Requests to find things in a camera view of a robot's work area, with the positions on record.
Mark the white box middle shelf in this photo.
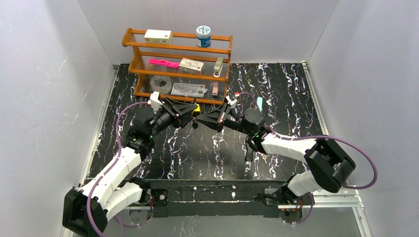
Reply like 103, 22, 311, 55
178, 58, 204, 75

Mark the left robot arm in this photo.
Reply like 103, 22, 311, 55
62, 98, 200, 237

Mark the wooden three-tier shelf rack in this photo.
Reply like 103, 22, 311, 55
122, 28, 233, 105

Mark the purple cable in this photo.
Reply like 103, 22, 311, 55
237, 92, 378, 226
85, 101, 151, 237

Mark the white blue stapler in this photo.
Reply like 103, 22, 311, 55
256, 97, 263, 112

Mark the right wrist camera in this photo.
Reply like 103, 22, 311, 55
224, 92, 240, 109

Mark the flat packaged card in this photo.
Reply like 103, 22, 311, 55
170, 82, 208, 98

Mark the black cable loop lock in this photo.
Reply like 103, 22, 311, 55
245, 150, 254, 162

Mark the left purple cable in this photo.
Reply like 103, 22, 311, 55
85, 101, 151, 237

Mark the white box shelf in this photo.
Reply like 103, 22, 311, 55
178, 58, 204, 75
144, 29, 173, 44

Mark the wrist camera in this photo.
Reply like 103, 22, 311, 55
147, 91, 163, 111
224, 92, 240, 109

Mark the blue round jar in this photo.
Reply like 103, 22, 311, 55
195, 25, 211, 48

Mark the clear tape roll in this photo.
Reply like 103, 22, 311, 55
150, 75, 172, 95

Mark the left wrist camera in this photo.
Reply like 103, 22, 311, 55
147, 91, 163, 111

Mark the yellow padlock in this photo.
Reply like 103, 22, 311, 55
192, 104, 201, 129

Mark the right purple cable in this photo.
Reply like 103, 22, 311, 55
237, 92, 378, 226

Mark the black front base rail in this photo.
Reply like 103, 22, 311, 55
108, 178, 338, 218

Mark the beige small stapler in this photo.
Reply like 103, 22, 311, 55
213, 57, 224, 78

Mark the pink flat tool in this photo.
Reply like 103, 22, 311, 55
149, 58, 179, 69

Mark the white box top shelf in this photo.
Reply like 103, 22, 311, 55
144, 29, 173, 44

